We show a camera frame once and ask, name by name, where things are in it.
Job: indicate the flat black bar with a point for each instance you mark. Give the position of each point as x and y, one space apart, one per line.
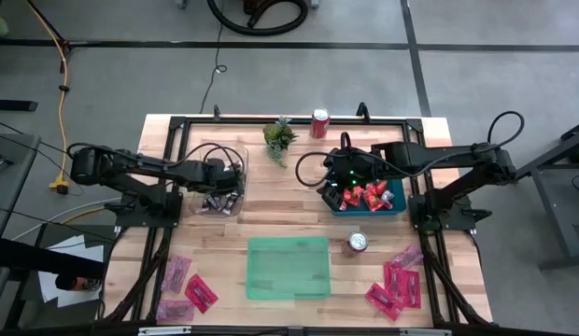
14 105

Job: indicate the orange and grey tool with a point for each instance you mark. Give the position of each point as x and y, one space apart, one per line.
67 282

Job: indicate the silver metal bracket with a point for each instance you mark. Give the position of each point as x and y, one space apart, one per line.
425 332
163 331

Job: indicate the blue plastic bin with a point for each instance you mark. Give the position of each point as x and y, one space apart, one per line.
397 205

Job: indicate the clear plastic container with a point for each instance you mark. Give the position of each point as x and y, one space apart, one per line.
196 205

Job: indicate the black desk frame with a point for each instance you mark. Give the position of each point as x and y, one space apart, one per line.
555 214

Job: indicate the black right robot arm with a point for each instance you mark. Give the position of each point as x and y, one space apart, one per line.
434 156

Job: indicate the black table clamp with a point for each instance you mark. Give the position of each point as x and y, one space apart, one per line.
362 112
217 113

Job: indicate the small green succulent plant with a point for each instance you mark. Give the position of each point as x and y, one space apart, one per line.
278 137

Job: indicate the maroon soda can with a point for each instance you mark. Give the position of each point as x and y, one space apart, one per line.
358 242

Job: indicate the red soda can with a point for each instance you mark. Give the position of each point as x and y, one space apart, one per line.
320 123

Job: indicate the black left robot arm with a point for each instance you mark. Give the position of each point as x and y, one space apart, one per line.
154 164

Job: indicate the yellow plug block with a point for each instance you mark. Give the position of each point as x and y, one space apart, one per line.
60 186

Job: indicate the black tripod legs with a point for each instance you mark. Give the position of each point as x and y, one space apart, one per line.
46 21

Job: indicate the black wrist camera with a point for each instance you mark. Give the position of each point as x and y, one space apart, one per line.
233 176
336 165

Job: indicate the red candy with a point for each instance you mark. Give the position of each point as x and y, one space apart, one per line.
369 189
380 186
342 205
352 196

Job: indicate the white paper sheet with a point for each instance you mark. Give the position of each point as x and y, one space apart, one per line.
93 254

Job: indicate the black slanted beam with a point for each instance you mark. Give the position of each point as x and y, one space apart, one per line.
37 259

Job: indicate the black aluminium table frame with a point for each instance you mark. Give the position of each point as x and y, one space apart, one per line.
247 120

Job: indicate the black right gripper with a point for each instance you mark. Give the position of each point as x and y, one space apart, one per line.
362 168

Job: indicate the grey desk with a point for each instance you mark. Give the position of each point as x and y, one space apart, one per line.
14 186

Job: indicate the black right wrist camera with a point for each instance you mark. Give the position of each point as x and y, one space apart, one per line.
336 165

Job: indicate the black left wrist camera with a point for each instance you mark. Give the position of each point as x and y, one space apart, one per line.
233 176

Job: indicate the silver wrapped candy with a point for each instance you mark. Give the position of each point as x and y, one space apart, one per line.
387 198

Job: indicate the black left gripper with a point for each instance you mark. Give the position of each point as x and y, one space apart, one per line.
214 175

